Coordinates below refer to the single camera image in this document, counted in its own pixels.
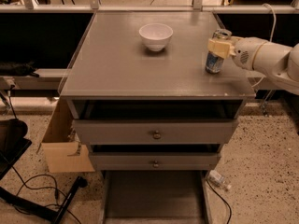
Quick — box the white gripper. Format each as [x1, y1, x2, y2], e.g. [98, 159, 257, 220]
[207, 36, 267, 71]

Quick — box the redbull can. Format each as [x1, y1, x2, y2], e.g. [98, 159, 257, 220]
[205, 29, 232, 74]

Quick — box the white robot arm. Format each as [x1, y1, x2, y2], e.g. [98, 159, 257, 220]
[207, 36, 299, 95]

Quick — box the grey drawer cabinet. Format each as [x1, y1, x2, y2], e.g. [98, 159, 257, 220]
[59, 10, 257, 173]

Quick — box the grey top drawer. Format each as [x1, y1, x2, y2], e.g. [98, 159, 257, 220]
[72, 100, 241, 145]

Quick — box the grey drawer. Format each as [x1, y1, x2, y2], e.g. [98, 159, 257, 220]
[89, 144, 221, 171]
[72, 100, 241, 145]
[98, 171, 212, 224]

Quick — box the grey middle drawer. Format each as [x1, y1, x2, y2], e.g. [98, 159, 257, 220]
[89, 144, 221, 171]

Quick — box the grey bottom drawer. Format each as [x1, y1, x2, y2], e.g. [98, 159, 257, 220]
[98, 171, 212, 224]

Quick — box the white ceramic bowl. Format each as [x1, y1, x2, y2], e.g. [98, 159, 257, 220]
[139, 23, 173, 52]

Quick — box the cardboard box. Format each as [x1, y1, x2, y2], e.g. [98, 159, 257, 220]
[41, 99, 94, 173]

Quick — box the black chair base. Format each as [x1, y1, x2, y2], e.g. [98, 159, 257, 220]
[0, 119, 89, 224]

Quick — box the white hanging cable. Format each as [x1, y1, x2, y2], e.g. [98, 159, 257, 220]
[251, 3, 278, 89]

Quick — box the black cable right floor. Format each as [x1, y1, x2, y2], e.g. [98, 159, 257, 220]
[206, 180, 234, 224]

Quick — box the aluminium frame rail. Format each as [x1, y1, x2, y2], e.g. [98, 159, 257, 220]
[0, 0, 299, 15]

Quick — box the black floor cable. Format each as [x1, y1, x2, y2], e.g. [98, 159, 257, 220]
[0, 152, 82, 224]

